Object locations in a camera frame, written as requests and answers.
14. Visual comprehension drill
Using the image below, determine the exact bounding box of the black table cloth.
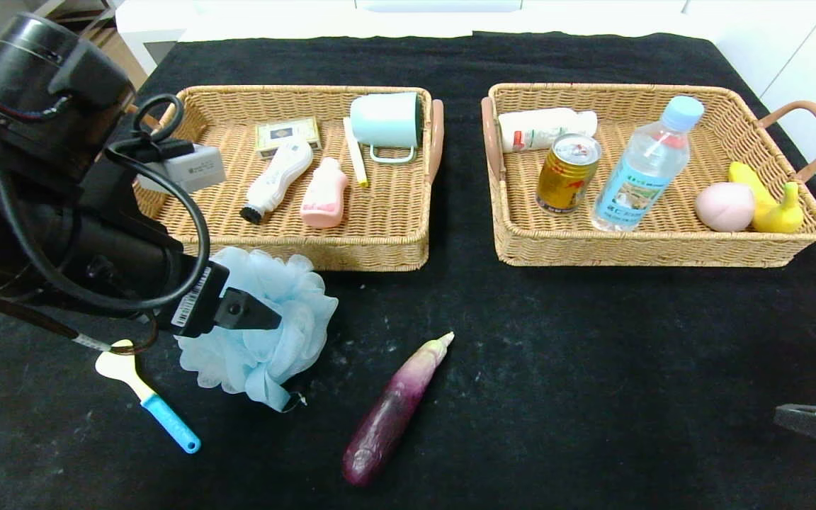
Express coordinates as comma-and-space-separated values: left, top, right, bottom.
0, 33, 816, 510

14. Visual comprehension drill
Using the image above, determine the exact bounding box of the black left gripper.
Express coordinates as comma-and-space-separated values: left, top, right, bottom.
111, 240, 283, 338

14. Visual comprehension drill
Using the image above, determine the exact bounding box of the clear water bottle blue cap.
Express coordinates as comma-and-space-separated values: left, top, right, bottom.
591, 96, 705, 233

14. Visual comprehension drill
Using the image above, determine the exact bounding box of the white bottle with red label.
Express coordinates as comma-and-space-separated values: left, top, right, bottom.
497, 107, 599, 154

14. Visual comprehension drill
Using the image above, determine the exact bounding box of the purple eggplant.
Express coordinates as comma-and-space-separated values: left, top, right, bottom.
341, 331, 455, 487

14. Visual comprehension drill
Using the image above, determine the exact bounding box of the wicker basket with food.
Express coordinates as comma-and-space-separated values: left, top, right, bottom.
480, 83, 816, 268

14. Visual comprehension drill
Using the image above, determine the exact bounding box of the yellow spoon with blue handle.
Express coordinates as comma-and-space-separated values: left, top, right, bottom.
95, 339, 202, 455

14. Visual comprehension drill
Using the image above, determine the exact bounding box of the pink lotion bottle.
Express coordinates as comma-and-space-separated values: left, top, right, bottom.
299, 157, 349, 229

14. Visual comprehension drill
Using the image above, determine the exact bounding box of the small printed card box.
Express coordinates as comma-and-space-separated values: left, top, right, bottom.
255, 117, 322, 159

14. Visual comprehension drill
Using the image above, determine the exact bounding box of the wicker basket with toiletries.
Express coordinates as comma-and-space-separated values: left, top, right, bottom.
125, 85, 446, 273

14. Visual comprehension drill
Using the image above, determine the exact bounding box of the grey shelf frame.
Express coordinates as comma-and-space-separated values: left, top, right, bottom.
29, 0, 118, 43

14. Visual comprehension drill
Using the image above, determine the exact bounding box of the mint green mug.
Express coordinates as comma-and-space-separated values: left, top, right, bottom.
349, 93, 425, 165

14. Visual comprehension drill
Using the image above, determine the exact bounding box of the light blue bath pouf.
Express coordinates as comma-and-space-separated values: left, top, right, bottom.
176, 246, 339, 414

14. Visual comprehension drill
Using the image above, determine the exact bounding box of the white bottle with black brush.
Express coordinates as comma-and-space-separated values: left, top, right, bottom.
239, 140, 314, 226

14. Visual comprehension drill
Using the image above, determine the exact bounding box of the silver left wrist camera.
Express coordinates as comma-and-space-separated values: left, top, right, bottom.
137, 144, 227, 194

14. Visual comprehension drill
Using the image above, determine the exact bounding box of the pale pink egg-shaped fruit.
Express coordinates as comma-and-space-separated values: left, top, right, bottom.
695, 182, 756, 232

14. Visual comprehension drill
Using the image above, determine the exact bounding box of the white stick with yellow tip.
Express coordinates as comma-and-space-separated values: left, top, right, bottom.
342, 118, 369, 188

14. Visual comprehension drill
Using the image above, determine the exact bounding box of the gold drink can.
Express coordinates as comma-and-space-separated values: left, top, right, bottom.
535, 133, 602, 215

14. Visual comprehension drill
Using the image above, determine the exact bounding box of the yellow banana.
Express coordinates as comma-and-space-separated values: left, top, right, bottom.
728, 161, 804, 234

